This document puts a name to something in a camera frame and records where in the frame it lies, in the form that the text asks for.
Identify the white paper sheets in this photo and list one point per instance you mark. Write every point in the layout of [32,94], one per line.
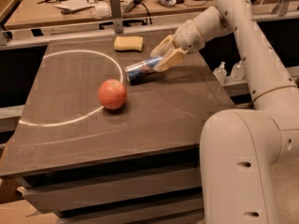
[74,4]

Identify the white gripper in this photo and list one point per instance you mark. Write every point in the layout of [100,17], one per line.
[187,36]

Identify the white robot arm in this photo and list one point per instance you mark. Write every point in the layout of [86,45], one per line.
[238,146]

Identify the metal railing frame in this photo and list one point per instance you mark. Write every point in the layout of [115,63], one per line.
[86,26]

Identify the wooden background desk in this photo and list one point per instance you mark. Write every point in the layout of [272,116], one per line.
[109,3]

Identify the clear sanitizer bottle right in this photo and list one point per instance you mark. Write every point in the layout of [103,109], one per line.
[238,71]

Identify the yellow sponge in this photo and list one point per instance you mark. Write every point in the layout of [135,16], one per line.
[123,43]

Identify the red bull can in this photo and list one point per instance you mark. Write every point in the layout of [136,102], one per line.
[141,69]

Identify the clear sanitizer bottle left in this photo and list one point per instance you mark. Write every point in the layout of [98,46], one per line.
[220,73]

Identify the clear sanitizer bottle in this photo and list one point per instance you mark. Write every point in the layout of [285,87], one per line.
[220,73]
[238,71]

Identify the grey drawer cabinet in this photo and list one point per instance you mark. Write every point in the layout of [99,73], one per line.
[136,165]

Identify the red apple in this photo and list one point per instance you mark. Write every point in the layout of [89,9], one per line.
[112,94]

